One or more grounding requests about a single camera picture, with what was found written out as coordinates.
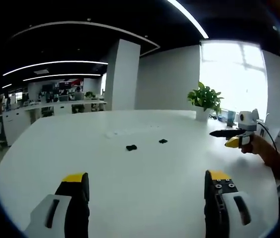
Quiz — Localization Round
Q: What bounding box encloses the green potted plant white pot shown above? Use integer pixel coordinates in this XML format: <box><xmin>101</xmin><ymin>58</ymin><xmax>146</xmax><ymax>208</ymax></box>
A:
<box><xmin>187</xmin><ymin>81</ymin><xmax>224</xmax><ymax>122</ymax></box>

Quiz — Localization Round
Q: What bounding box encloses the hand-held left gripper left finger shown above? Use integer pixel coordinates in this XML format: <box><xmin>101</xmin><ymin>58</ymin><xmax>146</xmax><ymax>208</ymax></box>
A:
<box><xmin>23</xmin><ymin>172</ymin><xmax>90</xmax><ymax>238</ymax></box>

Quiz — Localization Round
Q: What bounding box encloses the long white office cabinet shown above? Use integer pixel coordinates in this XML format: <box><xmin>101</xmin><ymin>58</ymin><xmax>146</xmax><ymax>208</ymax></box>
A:
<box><xmin>1</xmin><ymin>99</ymin><xmax>108</xmax><ymax>147</ymax></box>

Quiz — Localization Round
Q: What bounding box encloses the blue container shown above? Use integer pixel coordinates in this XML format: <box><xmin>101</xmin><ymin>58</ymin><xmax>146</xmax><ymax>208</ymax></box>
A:
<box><xmin>225</xmin><ymin>110</ymin><xmax>237</xmax><ymax>127</ymax></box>

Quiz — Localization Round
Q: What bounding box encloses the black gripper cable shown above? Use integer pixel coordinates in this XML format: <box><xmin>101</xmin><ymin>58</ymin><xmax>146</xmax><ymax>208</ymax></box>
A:
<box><xmin>256</xmin><ymin>120</ymin><xmax>280</xmax><ymax>152</ymax></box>

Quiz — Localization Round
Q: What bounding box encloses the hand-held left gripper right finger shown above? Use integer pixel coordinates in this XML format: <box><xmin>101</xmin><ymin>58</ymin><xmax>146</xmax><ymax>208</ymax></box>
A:
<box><xmin>204</xmin><ymin>170</ymin><xmax>260</xmax><ymax>238</ymax></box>

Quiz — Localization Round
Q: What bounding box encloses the person's right hand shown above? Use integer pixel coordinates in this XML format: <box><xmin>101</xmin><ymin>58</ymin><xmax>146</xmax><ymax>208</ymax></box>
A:
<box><xmin>239</xmin><ymin>133</ymin><xmax>279</xmax><ymax>166</ymax></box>

